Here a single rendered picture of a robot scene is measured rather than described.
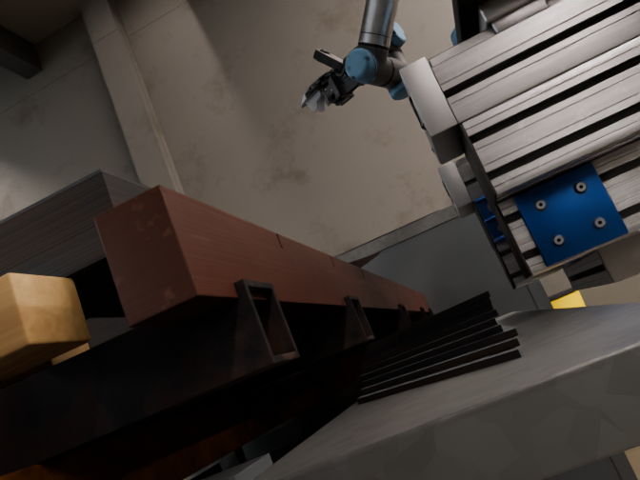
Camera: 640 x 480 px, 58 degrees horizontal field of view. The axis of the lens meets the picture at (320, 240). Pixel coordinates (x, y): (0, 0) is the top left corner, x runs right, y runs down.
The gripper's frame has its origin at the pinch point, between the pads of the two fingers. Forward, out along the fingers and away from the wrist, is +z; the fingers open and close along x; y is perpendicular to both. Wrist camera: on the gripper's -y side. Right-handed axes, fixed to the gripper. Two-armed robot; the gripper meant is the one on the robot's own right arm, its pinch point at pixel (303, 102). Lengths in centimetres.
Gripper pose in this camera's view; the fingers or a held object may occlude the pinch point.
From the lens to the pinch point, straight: 174.6
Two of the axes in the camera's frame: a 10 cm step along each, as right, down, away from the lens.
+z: -6.7, 4.3, 6.0
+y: 4.6, 8.8, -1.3
